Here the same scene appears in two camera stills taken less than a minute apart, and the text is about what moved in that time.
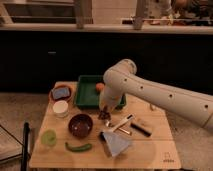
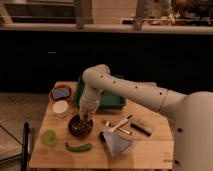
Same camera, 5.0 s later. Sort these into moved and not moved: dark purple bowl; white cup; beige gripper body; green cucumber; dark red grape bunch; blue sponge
Moved: dark red grape bunch; beige gripper body
Not moved: green cucumber; dark purple bowl; white cup; blue sponge
